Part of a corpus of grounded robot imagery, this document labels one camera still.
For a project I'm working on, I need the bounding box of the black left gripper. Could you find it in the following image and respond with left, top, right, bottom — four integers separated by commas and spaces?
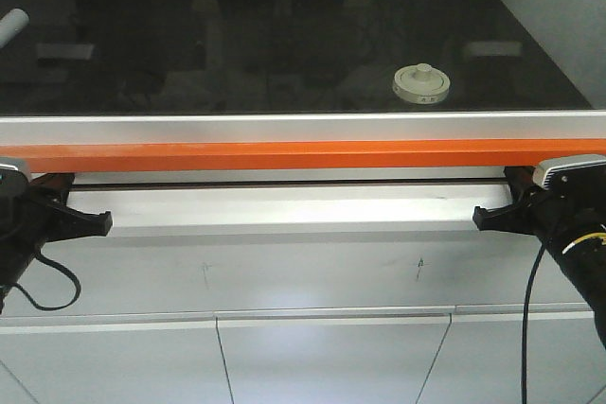
0, 171, 114, 277

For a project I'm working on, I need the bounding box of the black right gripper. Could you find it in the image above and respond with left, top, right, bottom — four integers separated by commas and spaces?
472, 166, 568, 238

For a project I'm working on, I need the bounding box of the orange sash handle bar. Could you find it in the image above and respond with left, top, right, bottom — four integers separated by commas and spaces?
1, 138, 605, 173

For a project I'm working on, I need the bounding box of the glass jar with white lid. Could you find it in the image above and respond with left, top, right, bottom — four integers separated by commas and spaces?
392, 63, 451, 105

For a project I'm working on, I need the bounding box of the white framed glass sash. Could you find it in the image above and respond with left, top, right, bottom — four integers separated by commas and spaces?
1, 0, 605, 183

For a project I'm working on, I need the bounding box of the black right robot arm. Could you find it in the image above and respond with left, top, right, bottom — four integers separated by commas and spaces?
472, 154, 605, 341

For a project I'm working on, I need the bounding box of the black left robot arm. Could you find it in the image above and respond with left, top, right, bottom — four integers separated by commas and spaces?
1, 168, 113, 311

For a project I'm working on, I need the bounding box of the white fume hood base cabinet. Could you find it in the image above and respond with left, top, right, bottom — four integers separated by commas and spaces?
1, 183, 539, 403

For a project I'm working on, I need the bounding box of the black left camera cable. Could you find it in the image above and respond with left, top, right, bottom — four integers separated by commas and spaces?
0, 214, 81, 311

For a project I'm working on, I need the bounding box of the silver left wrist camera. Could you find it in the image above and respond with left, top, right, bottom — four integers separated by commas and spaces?
0, 156, 31, 187

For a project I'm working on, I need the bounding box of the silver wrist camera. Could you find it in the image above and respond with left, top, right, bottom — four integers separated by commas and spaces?
0, 156, 31, 187
532, 154, 605, 190

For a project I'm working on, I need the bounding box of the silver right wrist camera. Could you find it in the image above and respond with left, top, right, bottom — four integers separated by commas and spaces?
532, 154, 605, 190

